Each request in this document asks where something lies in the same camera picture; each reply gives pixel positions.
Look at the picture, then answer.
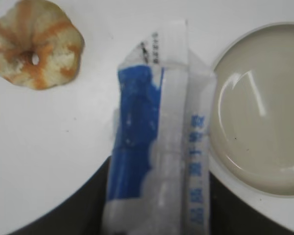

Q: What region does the white blue milk carton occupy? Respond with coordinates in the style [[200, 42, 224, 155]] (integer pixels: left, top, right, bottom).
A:
[[101, 20, 217, 235]]

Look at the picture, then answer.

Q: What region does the striped ring-shaped bread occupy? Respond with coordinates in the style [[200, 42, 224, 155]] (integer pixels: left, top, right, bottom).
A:
[[0, 0, 84, 90]]

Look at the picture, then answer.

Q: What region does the beige round plate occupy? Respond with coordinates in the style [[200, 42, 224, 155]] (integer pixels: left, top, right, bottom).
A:
[[209, 22, 294, 197]]

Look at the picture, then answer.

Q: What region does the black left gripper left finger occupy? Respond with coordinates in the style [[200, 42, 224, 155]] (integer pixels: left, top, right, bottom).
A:
[[12, 157, 110, 235]]

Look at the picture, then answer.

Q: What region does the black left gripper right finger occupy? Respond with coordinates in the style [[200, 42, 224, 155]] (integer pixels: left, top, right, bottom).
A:
[[210, 173, 294, 235]]

